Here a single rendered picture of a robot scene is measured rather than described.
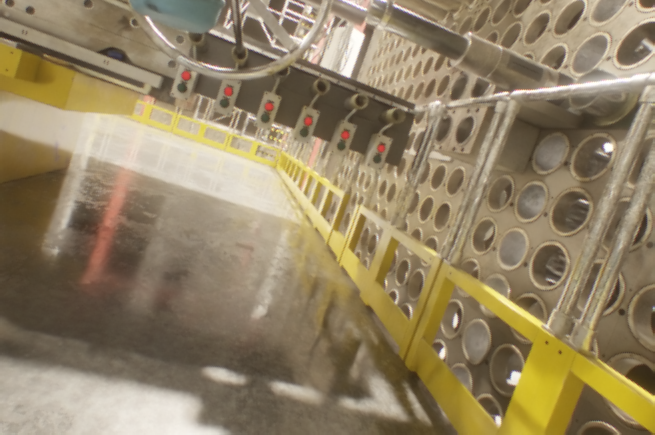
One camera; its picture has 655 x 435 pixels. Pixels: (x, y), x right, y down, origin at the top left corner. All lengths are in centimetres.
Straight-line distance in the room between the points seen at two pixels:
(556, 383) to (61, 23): 200
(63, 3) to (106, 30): 18
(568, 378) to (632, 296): 103
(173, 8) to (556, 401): 101
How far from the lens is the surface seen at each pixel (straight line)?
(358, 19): 215
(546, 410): 112
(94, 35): 198
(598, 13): 299
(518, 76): 241
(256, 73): 82
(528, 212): 272
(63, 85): 174
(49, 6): 206
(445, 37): 226
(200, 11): 49
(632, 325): 206
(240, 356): 126
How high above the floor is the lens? 60
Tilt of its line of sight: 4 degrees down
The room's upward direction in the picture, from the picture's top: 20 degrees clockwise
